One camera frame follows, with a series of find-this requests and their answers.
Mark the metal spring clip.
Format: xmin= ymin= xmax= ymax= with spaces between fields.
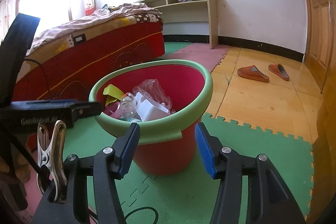
xmin=37 ymin=120 xmax=67 ymax=202

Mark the clear glass bottle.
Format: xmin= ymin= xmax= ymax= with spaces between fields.
xmin=115 ymin=93 xmax=137 ymax=119

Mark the white plastic tray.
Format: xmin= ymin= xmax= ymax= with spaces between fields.
xmin=135 ymin=92 xmax=171 ymax=122

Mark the white green cardboard box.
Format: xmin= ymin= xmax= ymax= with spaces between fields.
xmin=103 ymin=84 xmax=124 ymax=106

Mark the pink floral bedsheet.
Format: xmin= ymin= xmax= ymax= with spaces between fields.
xmin=26 ymin=2 xmax=162 ymax=56

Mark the red bucket green rim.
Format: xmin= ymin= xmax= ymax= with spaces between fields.
xmin=89 ymin=59 xmax=213 ymax=175

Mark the clear plastic bag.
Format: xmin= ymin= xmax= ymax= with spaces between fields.
xmin=132 ymin=79 xmax=173 ymax=111

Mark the left orange slipper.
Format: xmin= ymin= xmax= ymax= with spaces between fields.
xmin=237 ymin=65 xmax=269 ymax=83

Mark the orange slipper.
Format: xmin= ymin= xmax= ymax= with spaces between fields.
xmin=268 ymin=64 xmax=290 ymax=81
xmin=237 ymin=65 xmax=269 ymax=83

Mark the right orange slipper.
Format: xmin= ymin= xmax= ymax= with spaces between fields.
xmin=268 ymin=64 xmax=290 ymax=81

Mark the wooden door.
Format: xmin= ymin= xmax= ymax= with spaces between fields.
xmin=305 ymin=0 xmax=335 ymax=90

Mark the wooden shelf desk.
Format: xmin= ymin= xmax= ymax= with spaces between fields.
xmin=140 ymin=0 xmax=218 ymax=49

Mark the black cable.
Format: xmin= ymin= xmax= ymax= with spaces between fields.
xmin=123 ymin=206 xmax=160 ymax=224

